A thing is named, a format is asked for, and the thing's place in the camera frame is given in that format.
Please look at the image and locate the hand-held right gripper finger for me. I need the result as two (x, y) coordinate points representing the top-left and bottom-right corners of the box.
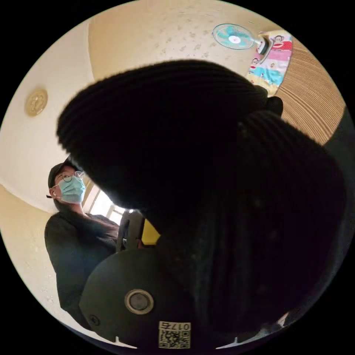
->
(141, 218), (161, 246)

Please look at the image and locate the black long sleeve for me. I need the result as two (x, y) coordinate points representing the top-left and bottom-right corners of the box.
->
(55, 59), (351, 335)

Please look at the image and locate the window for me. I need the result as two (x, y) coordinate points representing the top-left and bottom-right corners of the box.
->
(82, 180), (126, 226)

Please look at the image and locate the person's body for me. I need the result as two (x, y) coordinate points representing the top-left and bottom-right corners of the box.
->
(44, 159), (123, 331)

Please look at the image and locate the round ceiling lamp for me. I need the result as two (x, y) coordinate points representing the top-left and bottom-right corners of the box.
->
(24, 88), (48, 117)

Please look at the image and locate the teal electric fan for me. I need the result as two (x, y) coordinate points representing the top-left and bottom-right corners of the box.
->
(212, 23), (271, 56)

